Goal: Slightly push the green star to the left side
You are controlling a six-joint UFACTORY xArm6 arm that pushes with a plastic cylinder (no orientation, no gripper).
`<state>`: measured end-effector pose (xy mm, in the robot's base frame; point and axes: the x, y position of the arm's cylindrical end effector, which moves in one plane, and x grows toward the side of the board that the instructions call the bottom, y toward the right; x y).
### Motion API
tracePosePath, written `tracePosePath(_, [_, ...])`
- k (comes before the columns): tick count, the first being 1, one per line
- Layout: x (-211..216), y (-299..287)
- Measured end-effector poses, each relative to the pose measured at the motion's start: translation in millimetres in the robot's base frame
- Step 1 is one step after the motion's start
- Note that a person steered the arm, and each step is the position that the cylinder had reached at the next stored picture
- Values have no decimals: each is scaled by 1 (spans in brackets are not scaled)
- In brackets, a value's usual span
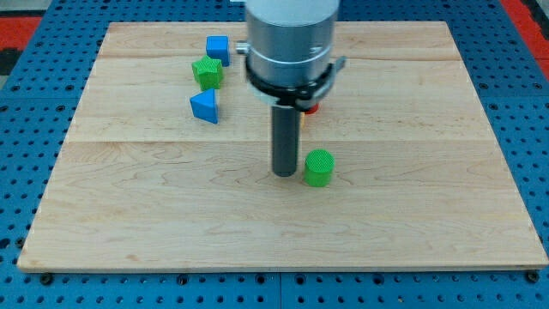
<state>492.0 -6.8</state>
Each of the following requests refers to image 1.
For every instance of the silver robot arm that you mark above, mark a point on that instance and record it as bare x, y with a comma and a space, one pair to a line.
289, 45

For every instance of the green star block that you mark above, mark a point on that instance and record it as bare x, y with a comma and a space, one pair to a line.
208, 72

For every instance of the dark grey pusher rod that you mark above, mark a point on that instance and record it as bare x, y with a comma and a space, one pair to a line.
285, 126

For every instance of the green cylinder block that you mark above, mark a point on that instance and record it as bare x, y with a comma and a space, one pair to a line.
319, 165

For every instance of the yellow block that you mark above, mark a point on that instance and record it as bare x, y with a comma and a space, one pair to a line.
302, 120

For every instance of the red block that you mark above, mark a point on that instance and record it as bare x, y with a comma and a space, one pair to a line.
313, 109

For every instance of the blue triangle block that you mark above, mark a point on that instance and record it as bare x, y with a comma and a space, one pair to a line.
204, 106

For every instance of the blue cube block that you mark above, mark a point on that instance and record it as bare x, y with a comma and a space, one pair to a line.
217, 47

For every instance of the wooden board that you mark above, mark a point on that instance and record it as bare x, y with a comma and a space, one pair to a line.
142, 186

